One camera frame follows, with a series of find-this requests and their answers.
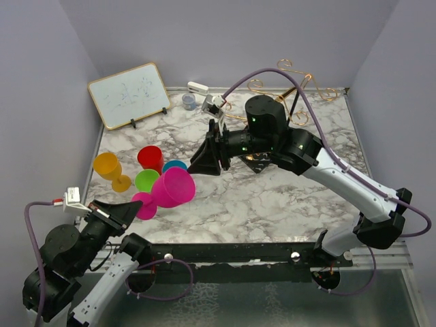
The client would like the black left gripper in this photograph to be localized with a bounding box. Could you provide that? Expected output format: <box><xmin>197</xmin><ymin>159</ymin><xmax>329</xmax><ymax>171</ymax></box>
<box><xmin>75</xmin><ymin>198</ymin><xmax>144</xmax><ymax>273</ymax></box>

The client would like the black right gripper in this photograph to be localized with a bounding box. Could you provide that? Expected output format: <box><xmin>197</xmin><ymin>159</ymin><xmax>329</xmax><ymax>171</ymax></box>
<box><xmin>187</xmin><ymin>121</ymin><xmax>273</xmax><ymax>176</ymax></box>

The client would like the blue wine glass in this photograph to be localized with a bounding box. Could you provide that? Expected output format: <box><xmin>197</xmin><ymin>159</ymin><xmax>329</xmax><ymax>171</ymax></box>
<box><xmin>161</xmin><ymin>159</ymin><xmax>187</xmax><ymax>174</ymax></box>

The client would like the pink wine glass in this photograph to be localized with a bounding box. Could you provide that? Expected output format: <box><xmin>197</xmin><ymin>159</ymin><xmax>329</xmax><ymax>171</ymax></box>
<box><xmin>131</xmin><ymin>167</ymin><xmax>196</xmax><ymax>220</ymax></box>

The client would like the green wine glass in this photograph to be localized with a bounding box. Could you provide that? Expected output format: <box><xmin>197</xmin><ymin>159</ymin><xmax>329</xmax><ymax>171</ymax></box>
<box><xmin>134</xmin><ymin>169</ymin><xmax>160</xmax><ymax>193</ymax></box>

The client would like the yellow wine glass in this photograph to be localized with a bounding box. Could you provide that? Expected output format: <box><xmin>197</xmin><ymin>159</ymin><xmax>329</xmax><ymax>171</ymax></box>
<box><xmin>93</xmin><ymin>152</ymin><xmax>131</xmax><ymax>193</ymax></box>

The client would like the red wine glass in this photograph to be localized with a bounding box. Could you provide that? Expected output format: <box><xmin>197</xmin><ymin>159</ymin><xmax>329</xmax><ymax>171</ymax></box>
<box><xmin>137</xmin><ymin>145</ymin><xmax>164</xmax><ymax>174</ymax></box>

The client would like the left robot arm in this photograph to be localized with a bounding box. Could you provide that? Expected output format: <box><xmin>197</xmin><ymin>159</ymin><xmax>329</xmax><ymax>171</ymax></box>
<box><xmin>22</xmin><ymin>200</ymin><xmax>151</xmax><ymax>326</ymax></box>

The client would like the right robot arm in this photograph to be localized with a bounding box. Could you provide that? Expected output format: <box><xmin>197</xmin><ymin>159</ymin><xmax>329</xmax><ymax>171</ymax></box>
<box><xmin>188</xmin><ymin>95</ymin><xmax>411</xmax><ymax>266</ymax></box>

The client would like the black marble rack base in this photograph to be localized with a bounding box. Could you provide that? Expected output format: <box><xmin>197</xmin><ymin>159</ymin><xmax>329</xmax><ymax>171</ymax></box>
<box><xmin>239</xmin><ymin>153</ymin><xmax>271</xmax><ymax>174</ymax></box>

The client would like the small clear plastic jar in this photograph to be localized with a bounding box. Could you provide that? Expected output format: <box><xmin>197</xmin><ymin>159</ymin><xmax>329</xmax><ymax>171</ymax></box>
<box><xmin>182</xmin><ymin>93</ymin><xmax>197</xmax><ymax>111</ymax></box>

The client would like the white eraser block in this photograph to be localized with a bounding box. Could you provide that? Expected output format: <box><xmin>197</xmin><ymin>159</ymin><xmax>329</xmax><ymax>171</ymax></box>
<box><xmin>187</xmin><ymin>81</ymin><xmax>209</xmax><ymax>96</ymax></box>

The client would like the small whiteboard with stand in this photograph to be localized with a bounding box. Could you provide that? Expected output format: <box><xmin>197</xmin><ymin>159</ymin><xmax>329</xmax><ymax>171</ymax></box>
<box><xmin>87</xmin><ymin>63</ymin><xmax>172</xmax><ymax>130</ymax></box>

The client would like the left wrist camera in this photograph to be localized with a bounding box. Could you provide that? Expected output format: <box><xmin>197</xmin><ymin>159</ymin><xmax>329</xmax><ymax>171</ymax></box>
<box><xmin>63</xmin><ymin>187</ymin><xmax>91</xmax><ymax>217</ymax></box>

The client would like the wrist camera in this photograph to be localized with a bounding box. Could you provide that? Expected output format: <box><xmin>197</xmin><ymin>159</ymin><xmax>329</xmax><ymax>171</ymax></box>
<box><xmin>63</xmin><ymin>187</ymin><xmax>91</xmax><ymax>217</ymax></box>
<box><xmin>202</xmin><ymin>94</ymin><xmax>227</xmax><ymax>134</ymax></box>

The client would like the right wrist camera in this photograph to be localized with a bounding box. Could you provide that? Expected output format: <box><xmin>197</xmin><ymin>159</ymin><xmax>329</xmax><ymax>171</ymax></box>
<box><xmin>202</xmin><ymin>94</ymin><xmax>227</xmax><ymax>134</ymax></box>

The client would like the gold wire glass rack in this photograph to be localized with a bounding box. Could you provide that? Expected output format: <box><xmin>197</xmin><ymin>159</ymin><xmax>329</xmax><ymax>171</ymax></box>
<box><xmin>217</xmin><ymin>59</ymin><xmax>339</xmax><ymax>127</ymax></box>

